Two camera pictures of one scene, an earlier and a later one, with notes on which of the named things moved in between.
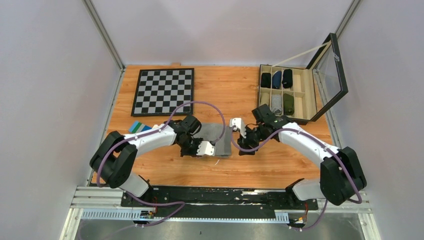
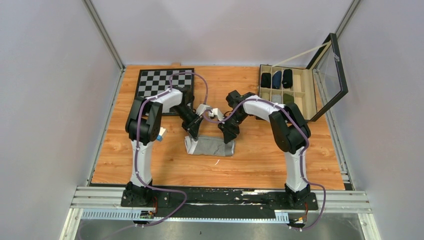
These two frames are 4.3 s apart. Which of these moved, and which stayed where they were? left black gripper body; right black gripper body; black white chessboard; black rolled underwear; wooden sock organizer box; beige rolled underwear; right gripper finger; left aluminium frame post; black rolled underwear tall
Moved: right gripper finger; right black gripper body; left black gripper body
Stayed: black rolled underwear tall; beige rolled underwear; wooden sock organizer box; black rolled underwear; left aluminium frame post; black white chessboard
